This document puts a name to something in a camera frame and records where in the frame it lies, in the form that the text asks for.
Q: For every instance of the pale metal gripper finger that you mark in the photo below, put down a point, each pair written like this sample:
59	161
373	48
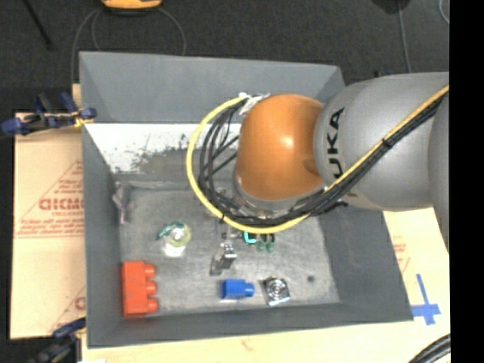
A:
216	265
228	256

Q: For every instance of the blue toy brick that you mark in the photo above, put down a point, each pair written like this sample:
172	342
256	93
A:
234	289

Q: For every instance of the silver square metal piece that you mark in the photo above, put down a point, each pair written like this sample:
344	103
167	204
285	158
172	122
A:
276	290

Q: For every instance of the red toy brick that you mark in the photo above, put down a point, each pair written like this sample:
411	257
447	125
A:
134	289

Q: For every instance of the clear crumpled plastic piece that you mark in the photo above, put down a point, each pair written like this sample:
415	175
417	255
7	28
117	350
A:
121	202

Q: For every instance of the grey metal bin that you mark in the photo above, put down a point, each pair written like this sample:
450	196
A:
189	89

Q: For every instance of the brown cardboard board, red print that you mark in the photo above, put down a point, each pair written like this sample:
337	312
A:
45	172

